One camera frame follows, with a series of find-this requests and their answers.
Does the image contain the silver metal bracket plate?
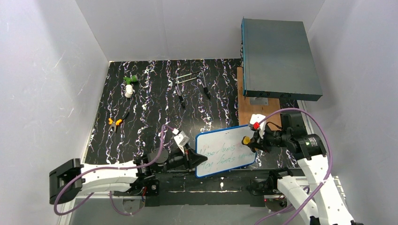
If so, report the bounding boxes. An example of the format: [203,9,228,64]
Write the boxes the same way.
[250,97,269,105]

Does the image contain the wooden board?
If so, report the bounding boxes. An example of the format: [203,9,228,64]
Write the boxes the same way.
[237,67,281,125]

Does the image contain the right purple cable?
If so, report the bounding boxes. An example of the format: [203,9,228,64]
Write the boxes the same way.
[253,107,333,225]

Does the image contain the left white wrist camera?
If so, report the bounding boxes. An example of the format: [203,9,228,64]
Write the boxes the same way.
[172,128,189,151]

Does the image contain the yellow bone shaped eraser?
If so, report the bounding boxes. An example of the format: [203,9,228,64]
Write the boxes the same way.
[241,136,251,146]

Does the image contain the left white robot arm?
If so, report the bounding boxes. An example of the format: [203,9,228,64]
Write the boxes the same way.
[49,144,208,205]

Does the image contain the orange handled pliers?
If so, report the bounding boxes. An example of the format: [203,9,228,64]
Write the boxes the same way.
[108,112,130,133]

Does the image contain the purple cable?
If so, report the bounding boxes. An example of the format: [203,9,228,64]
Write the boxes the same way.
[253,107,333,225]
[53,124,175,217]

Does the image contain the dark grey metal box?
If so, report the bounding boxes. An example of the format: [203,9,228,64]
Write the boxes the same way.
[241,18,323,101]

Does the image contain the green white toy figure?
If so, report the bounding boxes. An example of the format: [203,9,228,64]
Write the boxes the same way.
[123,75,138,98]

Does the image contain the wire whiteboard stand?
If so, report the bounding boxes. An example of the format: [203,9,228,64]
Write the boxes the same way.
[174,70,212,109]

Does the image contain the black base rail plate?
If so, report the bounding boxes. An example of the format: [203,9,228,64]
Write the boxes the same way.
[145,169,270,207]

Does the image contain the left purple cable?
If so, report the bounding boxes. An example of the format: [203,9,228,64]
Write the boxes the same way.
[53,124,175,217]

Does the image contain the blue framed whiteboard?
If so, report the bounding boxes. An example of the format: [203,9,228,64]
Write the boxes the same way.
[195,125,257,178]

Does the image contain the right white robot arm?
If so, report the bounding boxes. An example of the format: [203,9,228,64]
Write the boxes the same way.
[242,108,357,225]

